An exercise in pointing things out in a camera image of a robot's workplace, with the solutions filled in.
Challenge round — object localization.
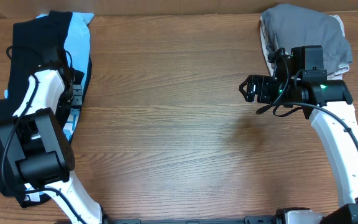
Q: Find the black t-shirt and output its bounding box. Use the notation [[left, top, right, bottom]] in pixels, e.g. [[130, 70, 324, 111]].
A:
[[0, 11, 93, 208]]

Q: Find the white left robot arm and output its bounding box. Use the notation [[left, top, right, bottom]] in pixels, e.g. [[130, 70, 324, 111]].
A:
[[0, 47, 107, 223]]

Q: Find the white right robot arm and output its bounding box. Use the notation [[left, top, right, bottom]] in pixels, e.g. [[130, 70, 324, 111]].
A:
[[239, 45, 358, 223]]

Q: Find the light blue t-shirt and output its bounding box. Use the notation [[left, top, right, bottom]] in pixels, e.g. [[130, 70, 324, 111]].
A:
[[4, 12, 94, 203]]

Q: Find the gray folded garment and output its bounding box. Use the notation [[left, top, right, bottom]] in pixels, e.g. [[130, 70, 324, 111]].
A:
[[260, 3, 353, 75]]

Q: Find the beige folded garment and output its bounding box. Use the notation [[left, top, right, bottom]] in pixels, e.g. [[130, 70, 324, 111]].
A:
[[260, 15, 350, 80]]

